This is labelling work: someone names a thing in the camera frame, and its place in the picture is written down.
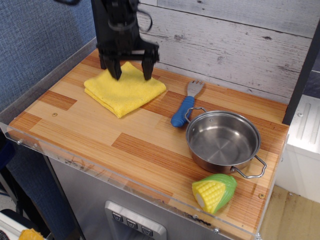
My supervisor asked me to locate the black upright post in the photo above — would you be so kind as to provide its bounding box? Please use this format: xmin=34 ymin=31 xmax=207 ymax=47
xmin=282 ymin=24 xmax=320 ymax=125
xmin=91 ymin=0 xmax=108 ymax=70

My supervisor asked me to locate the blue handled metal fork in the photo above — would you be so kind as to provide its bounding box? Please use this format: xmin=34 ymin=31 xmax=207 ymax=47
xmin=170 ymin=80 xmax=205 ymax=128

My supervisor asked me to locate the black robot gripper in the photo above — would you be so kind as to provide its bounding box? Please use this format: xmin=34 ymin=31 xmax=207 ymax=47
xmin=97 ymin=24 xmax=160 ymax=80

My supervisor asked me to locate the white ridged side cabinet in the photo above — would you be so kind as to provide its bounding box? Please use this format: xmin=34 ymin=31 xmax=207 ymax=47
xmin=275 ymin=95 xmax=320 ymax=203

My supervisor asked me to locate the black left upright post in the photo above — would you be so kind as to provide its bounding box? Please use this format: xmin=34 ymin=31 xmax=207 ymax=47
xmin=91 ymin=0 xmax=108 ymax=70

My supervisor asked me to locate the stainless steel pot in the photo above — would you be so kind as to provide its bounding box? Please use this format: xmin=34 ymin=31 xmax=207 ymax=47
xmin=184 ymin=108 xmax=267 ymax=179

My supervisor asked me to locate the yellow cloth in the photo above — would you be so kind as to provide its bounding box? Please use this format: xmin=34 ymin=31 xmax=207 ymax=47
xmin=84 ymin=61 xmax=167 ymax=119

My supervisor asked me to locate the black right upright post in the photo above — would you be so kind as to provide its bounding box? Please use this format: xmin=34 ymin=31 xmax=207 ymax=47
xmin=282 ymin=24 xmax=320 ymax=125

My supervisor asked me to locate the toy corn cob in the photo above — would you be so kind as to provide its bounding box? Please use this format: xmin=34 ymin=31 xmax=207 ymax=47
xmin=191 ymin=173 xmax=238 ymax=215

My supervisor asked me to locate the clear acrylic table guard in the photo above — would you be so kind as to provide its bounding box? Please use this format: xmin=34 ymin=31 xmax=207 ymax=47
xmin=0 ymin=40 xmax=289 ymax=240

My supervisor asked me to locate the black braided hose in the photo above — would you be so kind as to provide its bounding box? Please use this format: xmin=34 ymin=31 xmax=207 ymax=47
xmin=0 ymin=228 xmax=13 ymax=240

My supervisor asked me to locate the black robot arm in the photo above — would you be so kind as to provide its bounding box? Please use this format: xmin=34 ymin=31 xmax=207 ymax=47
xmin=91 ymin=0 xmax=160 ymax=80

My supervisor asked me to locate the yellow toy on floor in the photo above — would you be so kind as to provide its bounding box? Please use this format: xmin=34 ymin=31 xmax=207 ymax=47
xmin=18 ymin=228 xmax=44 ymax=240

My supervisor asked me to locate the silver dispenser button panel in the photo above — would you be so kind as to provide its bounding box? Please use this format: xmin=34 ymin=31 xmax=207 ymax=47
xmin=104 ymin=200 xmax=167 ymax=240

